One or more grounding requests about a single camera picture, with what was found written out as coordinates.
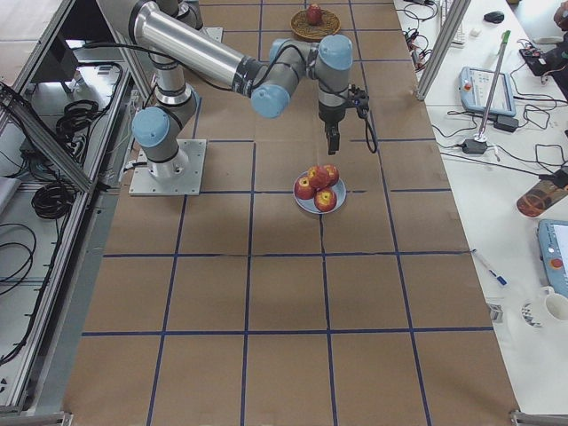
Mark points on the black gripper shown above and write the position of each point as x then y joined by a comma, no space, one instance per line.
331,116

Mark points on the red yellow apple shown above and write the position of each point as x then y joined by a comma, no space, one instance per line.
318,177

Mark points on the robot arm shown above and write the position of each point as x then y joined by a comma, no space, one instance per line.
172,32

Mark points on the red apple on plate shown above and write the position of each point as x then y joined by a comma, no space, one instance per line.
303,189
325,200
333,174

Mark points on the light blue plate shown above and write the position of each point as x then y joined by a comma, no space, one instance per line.
308,205

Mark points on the dark red apple in basket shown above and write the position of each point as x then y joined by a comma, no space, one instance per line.
314,15

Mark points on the person's hand at desk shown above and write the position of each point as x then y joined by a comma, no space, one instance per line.
561,16

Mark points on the teach pendant tablet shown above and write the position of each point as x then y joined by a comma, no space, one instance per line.
475,86

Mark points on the black computer mouse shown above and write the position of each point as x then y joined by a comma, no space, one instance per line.
495,17

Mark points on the blue white pen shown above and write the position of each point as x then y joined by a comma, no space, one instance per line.
483,261

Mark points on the white mug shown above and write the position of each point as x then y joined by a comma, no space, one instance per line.
551,308

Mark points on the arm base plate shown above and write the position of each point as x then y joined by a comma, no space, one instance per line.
215,33
180,176

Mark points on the aluminium frame post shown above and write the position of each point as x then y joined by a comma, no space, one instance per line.
453,20

